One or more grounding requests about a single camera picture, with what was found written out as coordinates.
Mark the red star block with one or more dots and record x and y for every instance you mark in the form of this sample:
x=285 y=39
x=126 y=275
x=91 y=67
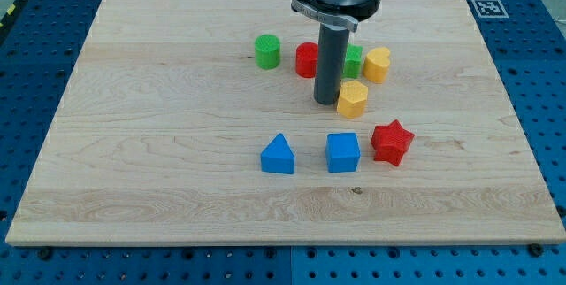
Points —
x=391 y=142

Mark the green block behind rod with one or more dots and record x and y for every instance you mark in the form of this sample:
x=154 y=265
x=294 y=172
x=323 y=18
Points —
x=353 y=61

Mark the black clamp flange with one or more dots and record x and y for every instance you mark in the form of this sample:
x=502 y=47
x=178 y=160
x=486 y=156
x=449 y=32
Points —
x=347 y=17

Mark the red cylinder block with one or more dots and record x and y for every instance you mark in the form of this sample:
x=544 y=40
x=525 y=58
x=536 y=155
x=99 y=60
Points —
x=306 y=59

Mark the yellow hexagon block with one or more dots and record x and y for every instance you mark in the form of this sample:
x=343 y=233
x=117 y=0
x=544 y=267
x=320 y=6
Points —
x=352 y=100

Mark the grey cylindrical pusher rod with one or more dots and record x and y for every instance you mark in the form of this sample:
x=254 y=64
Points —
x=332 y=48

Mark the white fiducial marker tag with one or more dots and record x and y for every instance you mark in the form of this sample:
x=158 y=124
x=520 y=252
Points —
x=489 y=9

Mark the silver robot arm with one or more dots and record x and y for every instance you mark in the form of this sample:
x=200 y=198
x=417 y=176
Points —
x=337 y=20

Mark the wooden board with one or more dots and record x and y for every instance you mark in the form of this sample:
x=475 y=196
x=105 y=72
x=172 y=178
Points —
x=158 y=136

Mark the yellow heart block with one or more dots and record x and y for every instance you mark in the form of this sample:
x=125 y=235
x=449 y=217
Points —
x=376 y=65

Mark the green cylinder block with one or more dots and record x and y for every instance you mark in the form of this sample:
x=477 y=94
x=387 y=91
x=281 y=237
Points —
x=267 y=51

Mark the blue cube block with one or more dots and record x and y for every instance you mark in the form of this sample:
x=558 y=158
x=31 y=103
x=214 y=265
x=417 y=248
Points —
x=342 y=152

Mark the yellow black hazard tape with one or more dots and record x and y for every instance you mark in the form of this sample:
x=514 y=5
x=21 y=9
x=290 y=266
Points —
x=12 y=12

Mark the blue triangle block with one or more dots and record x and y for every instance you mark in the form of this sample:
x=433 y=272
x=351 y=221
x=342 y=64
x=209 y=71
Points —
x=277 y=156

